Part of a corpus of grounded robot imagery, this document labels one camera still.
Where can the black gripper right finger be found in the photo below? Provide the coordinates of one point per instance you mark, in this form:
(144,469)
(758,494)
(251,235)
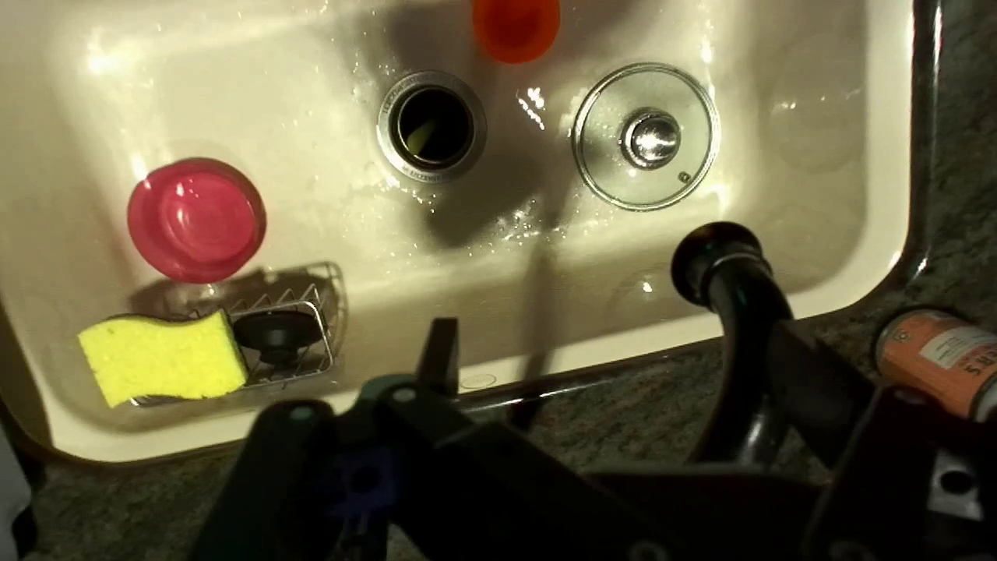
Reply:
(891,487)

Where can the orange plastic cup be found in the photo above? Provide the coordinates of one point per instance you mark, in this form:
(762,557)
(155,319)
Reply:
(515,27)

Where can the round metal sink stopper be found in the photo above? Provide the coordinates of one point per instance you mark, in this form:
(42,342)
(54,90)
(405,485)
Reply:
(642,139)

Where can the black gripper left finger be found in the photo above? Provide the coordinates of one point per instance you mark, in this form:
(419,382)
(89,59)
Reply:
(437,469)

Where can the cream sink basin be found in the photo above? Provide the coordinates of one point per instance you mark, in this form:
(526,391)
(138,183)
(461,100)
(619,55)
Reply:
(311,126)

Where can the pink plate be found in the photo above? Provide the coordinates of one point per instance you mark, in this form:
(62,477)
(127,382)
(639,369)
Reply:
(195,220)

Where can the metal sink drain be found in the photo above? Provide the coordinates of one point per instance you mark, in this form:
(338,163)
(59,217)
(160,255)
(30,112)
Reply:
(389,136)

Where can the orange label soap bottle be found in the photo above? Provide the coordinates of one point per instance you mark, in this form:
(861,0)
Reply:
(937,358)

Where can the black kitchen faucet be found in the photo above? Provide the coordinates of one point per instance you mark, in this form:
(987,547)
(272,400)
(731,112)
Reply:
(735,299)

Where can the yellow sponge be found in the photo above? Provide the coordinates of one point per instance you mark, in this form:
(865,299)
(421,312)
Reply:
(160,358)

